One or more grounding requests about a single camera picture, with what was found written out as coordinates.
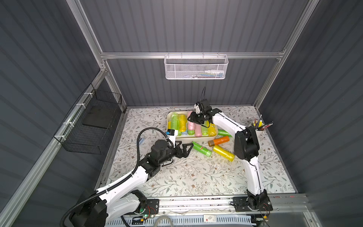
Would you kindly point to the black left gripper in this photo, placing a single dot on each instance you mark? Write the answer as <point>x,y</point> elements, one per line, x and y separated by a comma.
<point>178,149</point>

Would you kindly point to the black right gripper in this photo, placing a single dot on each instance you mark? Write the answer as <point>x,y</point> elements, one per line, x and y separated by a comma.
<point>201,115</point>

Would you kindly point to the pink trash bag roll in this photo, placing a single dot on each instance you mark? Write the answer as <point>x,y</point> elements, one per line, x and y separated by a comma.
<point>198,132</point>
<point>190,125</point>

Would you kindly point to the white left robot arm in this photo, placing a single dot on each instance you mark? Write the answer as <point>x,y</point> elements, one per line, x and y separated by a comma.
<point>122,197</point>

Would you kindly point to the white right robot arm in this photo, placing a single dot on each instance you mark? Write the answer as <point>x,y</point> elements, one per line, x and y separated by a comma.
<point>246,148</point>

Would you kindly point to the green labelled trash bag roll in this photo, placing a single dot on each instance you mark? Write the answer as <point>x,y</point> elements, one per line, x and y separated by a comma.
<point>201,149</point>

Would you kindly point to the orange trash bag roll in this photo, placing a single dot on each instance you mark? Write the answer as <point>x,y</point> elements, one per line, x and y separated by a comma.
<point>218,141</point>

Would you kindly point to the white pen cup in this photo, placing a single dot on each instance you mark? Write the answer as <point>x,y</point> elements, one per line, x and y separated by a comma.
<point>258,124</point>

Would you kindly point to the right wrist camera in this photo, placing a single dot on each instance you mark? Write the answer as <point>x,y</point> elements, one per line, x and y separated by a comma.
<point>202,106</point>

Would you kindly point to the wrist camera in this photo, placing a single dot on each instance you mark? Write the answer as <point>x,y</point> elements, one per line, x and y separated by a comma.
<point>202,106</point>
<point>171,135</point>

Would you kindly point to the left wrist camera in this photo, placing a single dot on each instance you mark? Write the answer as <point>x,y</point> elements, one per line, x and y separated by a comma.
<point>171,135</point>

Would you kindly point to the white wire wall basket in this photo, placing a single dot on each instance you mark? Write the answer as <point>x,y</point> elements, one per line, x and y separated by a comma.
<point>195,67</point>

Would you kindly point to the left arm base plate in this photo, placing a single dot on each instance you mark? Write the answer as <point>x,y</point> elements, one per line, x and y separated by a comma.
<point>149,206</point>

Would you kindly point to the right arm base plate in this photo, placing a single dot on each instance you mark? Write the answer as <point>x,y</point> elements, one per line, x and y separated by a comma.
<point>250,203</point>

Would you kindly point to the black wire side basket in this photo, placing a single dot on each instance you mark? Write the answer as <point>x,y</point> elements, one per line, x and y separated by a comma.
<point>92,128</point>

